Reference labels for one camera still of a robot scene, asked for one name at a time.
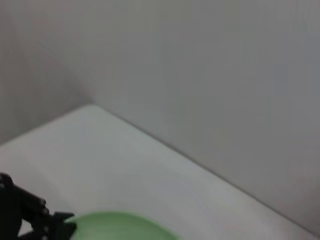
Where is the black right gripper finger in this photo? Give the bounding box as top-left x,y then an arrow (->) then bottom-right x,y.
0,172 -> 77,240

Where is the green plate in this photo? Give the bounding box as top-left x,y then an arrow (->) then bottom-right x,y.
64,211 -> 186,240

